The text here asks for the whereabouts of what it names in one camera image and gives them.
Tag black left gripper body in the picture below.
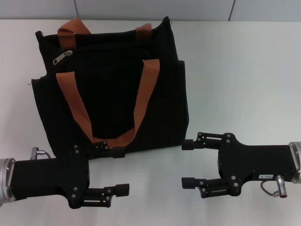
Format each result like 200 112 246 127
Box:
10 144 92 210

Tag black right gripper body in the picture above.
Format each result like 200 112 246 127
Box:
217 132 298 197

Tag black bag with orange handles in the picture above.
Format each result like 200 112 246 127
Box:
31 16 190 163

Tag left gripper cable with connector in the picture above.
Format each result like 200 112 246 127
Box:
30 146 52 161

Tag gripper cable with connector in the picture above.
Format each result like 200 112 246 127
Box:
30 146 52 161
260 175 289 198

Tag right gripper cable with connector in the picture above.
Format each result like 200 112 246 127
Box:
260 175 289 198

